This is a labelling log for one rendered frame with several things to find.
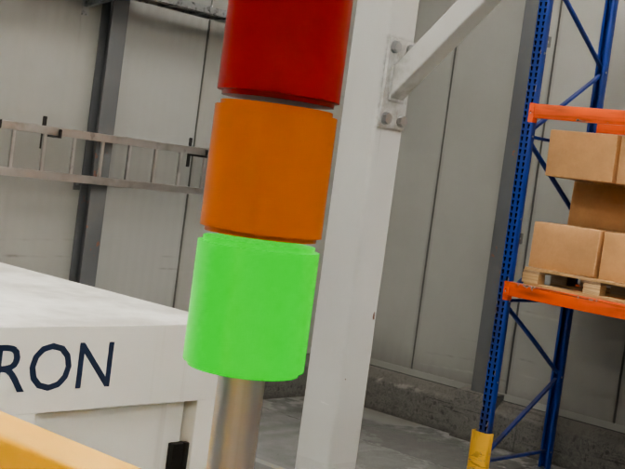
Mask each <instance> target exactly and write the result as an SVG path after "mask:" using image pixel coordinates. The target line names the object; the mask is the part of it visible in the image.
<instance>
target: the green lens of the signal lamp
mask: <svg viewBox="0 0 625 469"><path fill-rule="evenodd" d="M319 255H320V253H318V252H315V248H314V247H310V246H306V245H302V244H295V243H285V242H275V241H268V240H260V239H254V238H246V237H241V236H234V235H228V234H215V233H205V234H204V235H203V237H198V240H197V248H196V254H195V262H194V269H193V283H192V290H191V298H190V305H189V313H188V320H187V327H186V334H185V342H184V349H183V359H184V360H186V361H187V363H188V365H189V366H191V367H192V368H194V369H199V370H201V371H204V372H207V373H211V374H215V375H220V376H224V377H230V378H236V379H243V380H252V381H266V382H281V381H290V380H294V379H297V377H298V376H299V375H301V374H303V372H304V366H305V359H306V352H307V345H308V338H309V331H310V324H311V317H312V309H313V296H314V290H315V282H316V276H317V268H318V262H319Z"/></svg>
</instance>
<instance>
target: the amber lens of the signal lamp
mask: <svg viewBox="0 0 625 469"><path fill-rule="evenodd" d="M337 122H338V119H336V118H333V114H332V113H329V112H325V111H320V110H315V109H310V108H304V107H299V106H293V105H286V104H280V103H272V102H266V101H257V100H240V99H220V102H216V103H215V109H214V116H213V124H212V131H211V138H210V145H209V153H208V160H207V168H206V181H205V189H204V196H203V204H202V211H201V218H200V223H201V224H203V225H204V226H205V228H204V229H205V230H208V231H210V232H215V233H219V234H225V235H234V236H241V237H246V238H254V239H260V240H268V241H275V242H285V243H295V244H316V240H321V239H322V233H323V227H324V219H325V213H326V200H327V192H328V185H329V178H330V171H331V164H332V157H333V150H334V143H335V136H336V129H337Z"/></svg>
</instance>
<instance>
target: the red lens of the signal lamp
mask: <svg viewBox="0 0 625 469"><path fill-rule="evenodd" d="M352 4H353V0H228V7H227V15H226V22H225V29H224V36H223V44H222V51H221V59H220V66H219V80H218V87H217V88H218V89H220V90H221V94H222V95H225V96H229V97H233V98H237V99H242V100H251V101H266V102H272V103H280V104H286V105H293V106H299V107H304V108H310V109H321V110H334V106H335V105H339V102H340V95H341V88H342V81H343V74H344V67H345V60H346V53H347V46H348V39H349V31H350V25H351V17H352Z"/></svg>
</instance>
